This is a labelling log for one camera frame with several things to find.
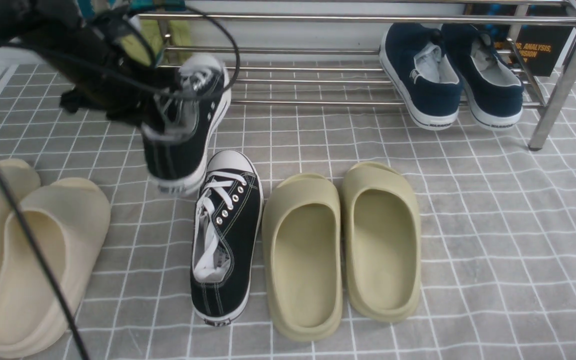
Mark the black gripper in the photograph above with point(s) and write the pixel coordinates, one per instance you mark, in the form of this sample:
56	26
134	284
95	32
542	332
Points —
126	91

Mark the black canvas sneaker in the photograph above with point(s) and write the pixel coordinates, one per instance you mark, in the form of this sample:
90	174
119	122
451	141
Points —
228	214
175	151

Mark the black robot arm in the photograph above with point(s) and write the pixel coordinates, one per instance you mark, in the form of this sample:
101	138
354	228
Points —
88	53

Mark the metal shoe rack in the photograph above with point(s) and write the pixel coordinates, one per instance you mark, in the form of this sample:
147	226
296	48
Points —
549	108

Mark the left olive green slide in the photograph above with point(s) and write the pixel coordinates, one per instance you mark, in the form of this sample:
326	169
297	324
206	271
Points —
301	241

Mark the olive green slide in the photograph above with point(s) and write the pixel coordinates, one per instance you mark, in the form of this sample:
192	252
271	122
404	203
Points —
382	237
301	241

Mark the right olive green slide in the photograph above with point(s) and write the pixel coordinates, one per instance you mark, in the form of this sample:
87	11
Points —
382	237

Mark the left navy blue sneaker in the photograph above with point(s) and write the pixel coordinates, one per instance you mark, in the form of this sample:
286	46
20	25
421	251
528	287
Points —
415	60

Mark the navy blue sneaker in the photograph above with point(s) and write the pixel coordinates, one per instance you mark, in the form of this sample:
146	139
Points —
494	93
415	60

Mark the right navy blue sneaker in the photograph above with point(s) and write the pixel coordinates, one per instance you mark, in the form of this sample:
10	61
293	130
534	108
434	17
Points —
494	93

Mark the grey checked floor mat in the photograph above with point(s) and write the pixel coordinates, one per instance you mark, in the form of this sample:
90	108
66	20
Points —
498	222

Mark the black box orange text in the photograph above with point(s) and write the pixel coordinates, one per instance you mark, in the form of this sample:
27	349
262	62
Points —
540	46

